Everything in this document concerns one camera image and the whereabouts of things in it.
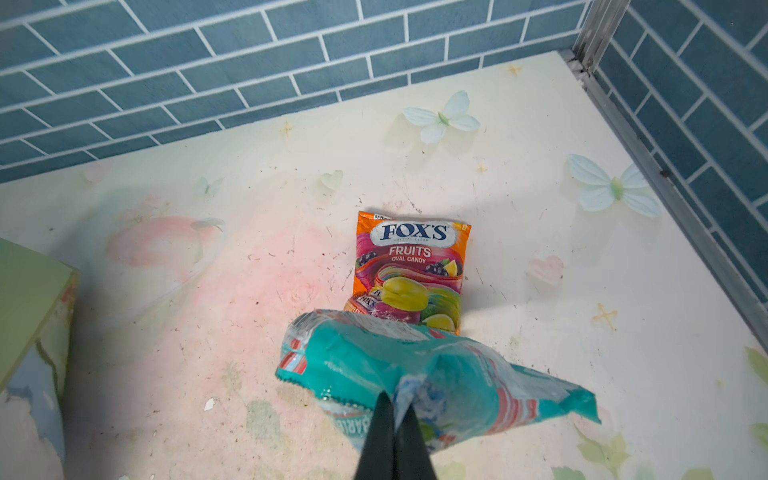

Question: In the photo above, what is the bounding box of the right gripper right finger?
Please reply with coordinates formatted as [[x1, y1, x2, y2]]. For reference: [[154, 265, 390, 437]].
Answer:
[[393, 406, 437, 480]]

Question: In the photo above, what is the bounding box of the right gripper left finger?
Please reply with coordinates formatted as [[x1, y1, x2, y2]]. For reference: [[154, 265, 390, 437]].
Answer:
[[353, 392, 395, 480]]

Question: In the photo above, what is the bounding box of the teal candy bag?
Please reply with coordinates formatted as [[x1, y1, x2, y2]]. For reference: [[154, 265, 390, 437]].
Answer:
[[276, 310, 599, 453]]

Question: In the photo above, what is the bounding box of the orange Fox's fruits candy bag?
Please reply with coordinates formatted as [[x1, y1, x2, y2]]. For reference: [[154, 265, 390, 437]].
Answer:
[[344, 212, 471, 334]]

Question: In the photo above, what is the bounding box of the pastel printed paper bag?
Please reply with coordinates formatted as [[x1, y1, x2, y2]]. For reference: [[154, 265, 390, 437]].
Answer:
[[1, 239, 79, 479]]

